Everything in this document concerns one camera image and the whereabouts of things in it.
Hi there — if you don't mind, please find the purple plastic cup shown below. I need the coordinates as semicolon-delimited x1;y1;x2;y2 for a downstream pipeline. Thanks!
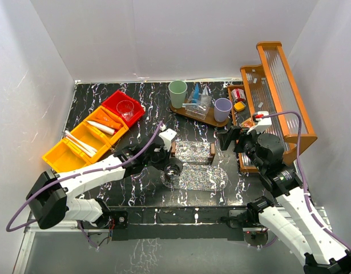
214;98;233;122

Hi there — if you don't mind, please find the brown oval wooden tray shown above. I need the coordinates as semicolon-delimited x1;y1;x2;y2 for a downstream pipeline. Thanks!
170;103;231;127

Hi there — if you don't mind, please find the clear drinking glass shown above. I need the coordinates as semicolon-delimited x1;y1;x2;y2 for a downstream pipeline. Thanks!
116;100;134;122

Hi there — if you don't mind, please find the blue toothpaste tube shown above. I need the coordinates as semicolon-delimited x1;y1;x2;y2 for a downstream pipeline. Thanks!
192;84;199;104

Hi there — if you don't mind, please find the black cup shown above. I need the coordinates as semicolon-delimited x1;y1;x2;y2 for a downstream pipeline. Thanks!
164;158;183;182

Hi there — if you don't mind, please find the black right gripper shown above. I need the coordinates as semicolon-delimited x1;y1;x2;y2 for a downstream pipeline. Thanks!
218;125;266;172

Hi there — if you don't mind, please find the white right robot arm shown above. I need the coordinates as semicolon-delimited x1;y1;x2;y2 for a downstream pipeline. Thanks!
217;111;351;273

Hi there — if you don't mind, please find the silver toothpaste tube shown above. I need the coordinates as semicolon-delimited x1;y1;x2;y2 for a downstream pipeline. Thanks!
201;86;209;100

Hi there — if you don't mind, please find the orange wooden tiered shelf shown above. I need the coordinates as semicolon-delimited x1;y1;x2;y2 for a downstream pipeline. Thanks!
227;42;317;164

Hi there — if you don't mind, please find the glittery oval mat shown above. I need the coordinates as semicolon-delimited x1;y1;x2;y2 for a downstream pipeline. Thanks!
160;163;228;192

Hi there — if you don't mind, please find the wood acrylic toothbrush stand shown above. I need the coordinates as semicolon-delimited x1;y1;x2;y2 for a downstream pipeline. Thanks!
171;141;216;165

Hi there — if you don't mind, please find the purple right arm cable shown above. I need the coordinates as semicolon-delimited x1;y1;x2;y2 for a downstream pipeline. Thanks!
260;110;351;257

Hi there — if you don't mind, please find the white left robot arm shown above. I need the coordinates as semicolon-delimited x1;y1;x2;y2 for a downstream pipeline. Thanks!
26;128;176;229

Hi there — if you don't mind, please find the orange plastic organizer bin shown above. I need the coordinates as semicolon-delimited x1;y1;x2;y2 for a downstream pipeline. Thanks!
42;106;129;173

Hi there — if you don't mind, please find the red plastic bin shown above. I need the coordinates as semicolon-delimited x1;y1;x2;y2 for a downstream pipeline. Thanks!
102;90;144;128

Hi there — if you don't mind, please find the red white small box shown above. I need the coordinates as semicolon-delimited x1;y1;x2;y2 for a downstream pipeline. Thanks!
231;88;246;102

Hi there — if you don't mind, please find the green plastic cup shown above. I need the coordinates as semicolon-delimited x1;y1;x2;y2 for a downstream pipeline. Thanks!
168;80;187;108

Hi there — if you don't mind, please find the orange toothpaste tube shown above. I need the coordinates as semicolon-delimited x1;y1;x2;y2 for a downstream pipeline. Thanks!
96;112;122;130

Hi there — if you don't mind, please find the yellow grey sponge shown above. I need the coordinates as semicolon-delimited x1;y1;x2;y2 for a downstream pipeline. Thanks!
233;101;246;112

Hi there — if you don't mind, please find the black front mounting rail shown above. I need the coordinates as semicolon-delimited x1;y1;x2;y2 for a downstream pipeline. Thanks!
78;205;273;242

